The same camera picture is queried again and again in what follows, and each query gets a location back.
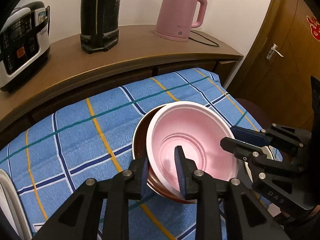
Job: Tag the blue plaid cloth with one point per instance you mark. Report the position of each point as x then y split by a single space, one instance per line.
75 130

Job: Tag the pink bowl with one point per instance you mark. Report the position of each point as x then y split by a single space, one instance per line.
195 130

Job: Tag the wooden door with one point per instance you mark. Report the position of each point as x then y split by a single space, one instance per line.
287 62

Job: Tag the tall black flask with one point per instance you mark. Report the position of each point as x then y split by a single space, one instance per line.
100 17

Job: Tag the wooden cabinet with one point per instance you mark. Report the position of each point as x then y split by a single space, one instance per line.
100 55

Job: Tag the red door decoration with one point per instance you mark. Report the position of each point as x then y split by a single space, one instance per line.
315 27

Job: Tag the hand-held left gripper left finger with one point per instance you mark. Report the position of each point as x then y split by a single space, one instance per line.
145 177

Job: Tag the white rice cooker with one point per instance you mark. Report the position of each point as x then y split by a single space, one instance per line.
22 55

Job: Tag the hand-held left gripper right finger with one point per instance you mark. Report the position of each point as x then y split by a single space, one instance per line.
179 170

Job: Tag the pink electric kettle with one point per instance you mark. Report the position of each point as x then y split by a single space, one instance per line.
175 12

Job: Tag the dark brown stool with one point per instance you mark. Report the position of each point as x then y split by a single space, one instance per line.
255 112

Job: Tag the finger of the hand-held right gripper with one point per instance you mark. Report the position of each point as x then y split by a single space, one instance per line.
235 146
245 133

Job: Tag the brown bowl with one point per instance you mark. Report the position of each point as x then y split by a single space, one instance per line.
140 142

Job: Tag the white plate edge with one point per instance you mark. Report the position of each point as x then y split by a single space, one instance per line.
12 205

